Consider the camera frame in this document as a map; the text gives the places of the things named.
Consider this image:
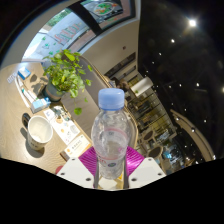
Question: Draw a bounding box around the green potted plant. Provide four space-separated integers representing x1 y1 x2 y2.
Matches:
41 49 94 116

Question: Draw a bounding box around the person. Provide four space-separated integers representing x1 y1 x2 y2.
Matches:
111 77 130 93

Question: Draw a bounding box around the white printed mug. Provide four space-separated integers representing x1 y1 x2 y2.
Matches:
26 115 54 152

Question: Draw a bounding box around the light blue tissue pack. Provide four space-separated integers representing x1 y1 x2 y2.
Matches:
30 97 52 114

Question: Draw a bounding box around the white printed leaflet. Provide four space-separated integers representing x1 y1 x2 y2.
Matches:
49 113 81 145

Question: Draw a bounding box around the white tissue box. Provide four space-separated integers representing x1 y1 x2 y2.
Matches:
60 133 92 162

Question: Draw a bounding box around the clear blue-capped water bottle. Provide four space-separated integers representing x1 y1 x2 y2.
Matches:
90 87 132 180

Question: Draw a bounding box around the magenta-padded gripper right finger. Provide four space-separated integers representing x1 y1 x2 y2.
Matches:
124 145 167 190

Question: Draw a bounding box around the group of dining chairs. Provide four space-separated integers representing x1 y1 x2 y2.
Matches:
139 126 189 168

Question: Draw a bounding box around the group of ceiling lights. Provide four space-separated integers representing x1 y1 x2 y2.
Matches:
146 18 224 134

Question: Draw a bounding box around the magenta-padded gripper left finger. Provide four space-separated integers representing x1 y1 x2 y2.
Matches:
55 146 100 190

